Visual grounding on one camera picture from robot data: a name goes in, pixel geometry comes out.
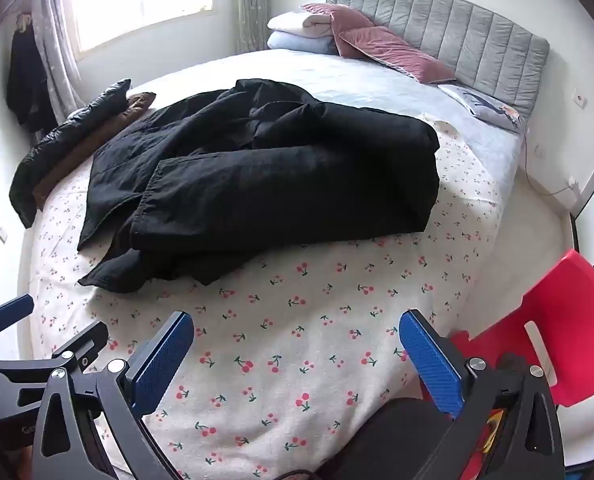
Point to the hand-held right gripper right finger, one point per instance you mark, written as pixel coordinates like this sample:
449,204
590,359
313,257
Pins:
432,362

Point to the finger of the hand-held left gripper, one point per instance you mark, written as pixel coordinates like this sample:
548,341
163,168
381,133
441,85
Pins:
12,311
84,341

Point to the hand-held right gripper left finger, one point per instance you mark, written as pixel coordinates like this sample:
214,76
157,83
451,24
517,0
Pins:
161,357

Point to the black coat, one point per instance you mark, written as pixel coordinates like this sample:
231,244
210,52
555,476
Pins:
277,170

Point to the hanging dark clothes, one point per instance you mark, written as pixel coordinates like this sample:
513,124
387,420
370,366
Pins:
24,80

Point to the dark cloth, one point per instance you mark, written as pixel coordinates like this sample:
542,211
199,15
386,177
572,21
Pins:
387,440

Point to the red plastic chair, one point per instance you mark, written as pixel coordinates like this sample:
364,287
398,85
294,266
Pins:
542,300

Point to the cherry print blanket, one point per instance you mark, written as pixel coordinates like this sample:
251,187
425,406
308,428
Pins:
302,335

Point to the brown jacket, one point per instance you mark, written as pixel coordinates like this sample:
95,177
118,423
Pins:
84,152

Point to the black puffer jacket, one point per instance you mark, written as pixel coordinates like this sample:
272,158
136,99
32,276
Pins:
62,140

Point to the printed grey pillow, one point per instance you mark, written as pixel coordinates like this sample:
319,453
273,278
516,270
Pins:
482,106

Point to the sheer white curtain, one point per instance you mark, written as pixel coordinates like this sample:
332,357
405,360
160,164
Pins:
57,50

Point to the light blue bedsheet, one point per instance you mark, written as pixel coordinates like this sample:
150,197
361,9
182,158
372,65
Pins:
377,90

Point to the large pink velvet cushion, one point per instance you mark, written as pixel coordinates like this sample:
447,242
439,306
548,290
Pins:
392,50

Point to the grey padded headboard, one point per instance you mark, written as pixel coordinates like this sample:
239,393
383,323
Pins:
452,25

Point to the light blue pillow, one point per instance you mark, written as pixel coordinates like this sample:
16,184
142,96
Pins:
297,43

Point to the small pink velvet cushion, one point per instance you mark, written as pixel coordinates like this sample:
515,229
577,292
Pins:
342,17

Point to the grey patterned curtain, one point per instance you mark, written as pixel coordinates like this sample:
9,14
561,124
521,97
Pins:
249,5

